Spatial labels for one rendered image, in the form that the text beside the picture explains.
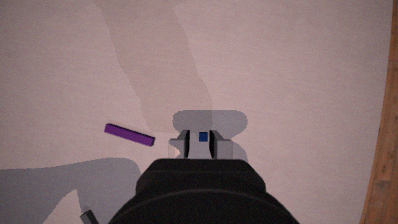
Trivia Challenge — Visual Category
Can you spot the small blue cube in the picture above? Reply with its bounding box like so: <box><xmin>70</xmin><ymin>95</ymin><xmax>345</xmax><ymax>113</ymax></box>
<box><xmin>199</xmin><ymin>132</ymin><xmax>208</xmax><ymax>142</ymax></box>

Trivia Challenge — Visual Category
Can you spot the grey rod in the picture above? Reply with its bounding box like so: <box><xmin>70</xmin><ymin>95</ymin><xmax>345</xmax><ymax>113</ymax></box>
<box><xmin>80</xmin><ymin>209</ymin><xmax>99</xmax><ymax>224</ymax></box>

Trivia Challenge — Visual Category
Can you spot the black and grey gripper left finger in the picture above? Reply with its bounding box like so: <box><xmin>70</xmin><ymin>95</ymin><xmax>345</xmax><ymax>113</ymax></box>
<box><xmin>168</xmin><ymin>130</ymin><xmax>190</xmax><ymax>159</ymax></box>

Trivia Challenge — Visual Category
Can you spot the purple rod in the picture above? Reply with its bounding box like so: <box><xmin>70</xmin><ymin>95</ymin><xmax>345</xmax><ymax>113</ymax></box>
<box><xmin>104</xmin><ymin>123</ymin><xmax>155</xmax><ymax>147</ymax></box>

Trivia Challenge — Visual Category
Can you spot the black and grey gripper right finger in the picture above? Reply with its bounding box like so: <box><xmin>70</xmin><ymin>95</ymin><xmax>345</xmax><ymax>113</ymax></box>
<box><xmin>209</xmin><ymin>130</ymin><xmax>233</xmax><ymax>159</ymax></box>

